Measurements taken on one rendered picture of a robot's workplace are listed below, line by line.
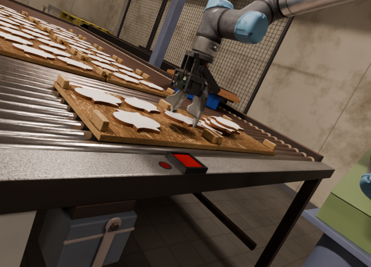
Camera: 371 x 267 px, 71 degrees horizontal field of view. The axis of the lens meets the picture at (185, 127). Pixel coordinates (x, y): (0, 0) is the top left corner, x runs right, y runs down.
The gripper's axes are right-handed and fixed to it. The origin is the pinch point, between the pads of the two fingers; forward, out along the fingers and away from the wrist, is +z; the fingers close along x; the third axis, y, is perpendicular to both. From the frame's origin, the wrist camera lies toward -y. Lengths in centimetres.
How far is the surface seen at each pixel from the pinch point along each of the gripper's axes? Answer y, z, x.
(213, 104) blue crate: -74, 0, -50
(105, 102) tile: 21.2, 2.0, -11.0
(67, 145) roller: 38.1, 6.0, 10.6
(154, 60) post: -110, -12, -174
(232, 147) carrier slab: -17.9, 4.7, 9.2
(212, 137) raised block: -8.0, 2.5, 6.9
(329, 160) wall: -320, 29, -31
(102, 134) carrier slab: 30.8, 4.0, 8.6
